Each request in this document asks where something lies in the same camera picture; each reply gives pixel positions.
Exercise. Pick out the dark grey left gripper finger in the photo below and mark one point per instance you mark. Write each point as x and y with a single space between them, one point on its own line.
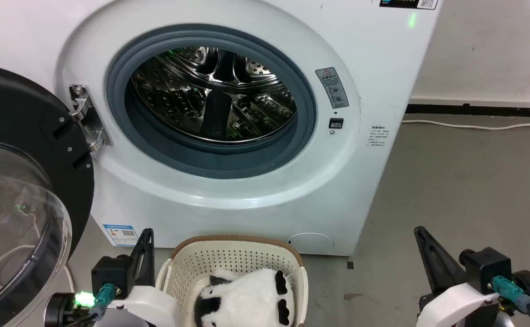
144 263

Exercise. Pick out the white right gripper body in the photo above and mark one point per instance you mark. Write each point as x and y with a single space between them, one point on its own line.
460 306

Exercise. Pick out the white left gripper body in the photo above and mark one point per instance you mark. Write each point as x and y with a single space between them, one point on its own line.
149 306

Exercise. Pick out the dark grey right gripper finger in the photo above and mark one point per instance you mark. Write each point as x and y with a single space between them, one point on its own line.
437 265

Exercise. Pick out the white front-load washing machine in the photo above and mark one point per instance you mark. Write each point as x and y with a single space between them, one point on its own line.
360 181

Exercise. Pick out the blue energy label sticker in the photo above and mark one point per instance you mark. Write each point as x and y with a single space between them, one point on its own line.
120 235

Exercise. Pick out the white perforated laundry basket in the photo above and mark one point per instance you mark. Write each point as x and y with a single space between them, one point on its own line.
228 259

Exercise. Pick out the black left wrist unit, green light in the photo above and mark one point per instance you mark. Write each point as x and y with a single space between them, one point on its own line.
60 311

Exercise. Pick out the black and white plush toy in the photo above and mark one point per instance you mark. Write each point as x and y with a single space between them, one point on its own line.
246 299

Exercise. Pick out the round filter cover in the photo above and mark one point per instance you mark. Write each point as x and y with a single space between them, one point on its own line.
310 243

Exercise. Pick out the grey rubber door gasket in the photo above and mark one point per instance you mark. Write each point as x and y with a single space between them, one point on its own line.
228 160

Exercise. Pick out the small printed text label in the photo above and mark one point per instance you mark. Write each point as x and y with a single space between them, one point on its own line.
378 136

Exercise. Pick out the metal door hinge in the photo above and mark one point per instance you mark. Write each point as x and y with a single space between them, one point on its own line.
90 122

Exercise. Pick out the black baseboard strip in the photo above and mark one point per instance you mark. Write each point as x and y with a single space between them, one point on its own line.
496 110

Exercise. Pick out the stainless steel washer drum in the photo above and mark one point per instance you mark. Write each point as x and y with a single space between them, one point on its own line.
187 100

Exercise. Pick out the black door latch socket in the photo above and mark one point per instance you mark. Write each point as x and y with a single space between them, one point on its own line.
336 123

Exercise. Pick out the black washer door, clear glass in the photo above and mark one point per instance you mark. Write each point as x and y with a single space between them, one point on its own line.
19 109

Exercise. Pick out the grey warning sticker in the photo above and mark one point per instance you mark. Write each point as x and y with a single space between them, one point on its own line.
333 88

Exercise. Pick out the black control panel strip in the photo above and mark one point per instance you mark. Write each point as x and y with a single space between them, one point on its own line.
405 3

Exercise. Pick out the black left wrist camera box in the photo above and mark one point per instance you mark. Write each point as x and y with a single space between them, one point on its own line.
110 272

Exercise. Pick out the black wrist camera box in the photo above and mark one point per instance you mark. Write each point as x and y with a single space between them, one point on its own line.
487 268
110 272

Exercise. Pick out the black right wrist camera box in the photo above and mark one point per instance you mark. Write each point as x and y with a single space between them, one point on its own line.
487 268

